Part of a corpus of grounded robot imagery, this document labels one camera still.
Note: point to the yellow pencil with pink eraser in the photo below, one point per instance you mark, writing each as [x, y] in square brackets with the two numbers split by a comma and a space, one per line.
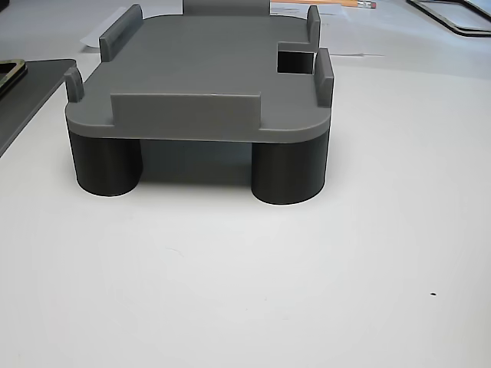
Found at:
[364, 4]

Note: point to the plain black rectangular frame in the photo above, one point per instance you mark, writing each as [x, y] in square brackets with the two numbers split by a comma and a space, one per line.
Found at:
[441, 17]

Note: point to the black flat tray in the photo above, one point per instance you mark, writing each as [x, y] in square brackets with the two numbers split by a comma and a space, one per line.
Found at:
[34, 99]

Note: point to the white paper sheet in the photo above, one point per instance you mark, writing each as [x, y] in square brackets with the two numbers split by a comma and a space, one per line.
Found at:
[90, 38]
[345, 30]

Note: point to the grey holder with black legs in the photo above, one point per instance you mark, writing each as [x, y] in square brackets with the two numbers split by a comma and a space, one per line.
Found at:
[199, 57]

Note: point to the black frame with tan adhesive liner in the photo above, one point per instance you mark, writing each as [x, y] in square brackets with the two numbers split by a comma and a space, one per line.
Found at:
[18, 66]
[11, 89]

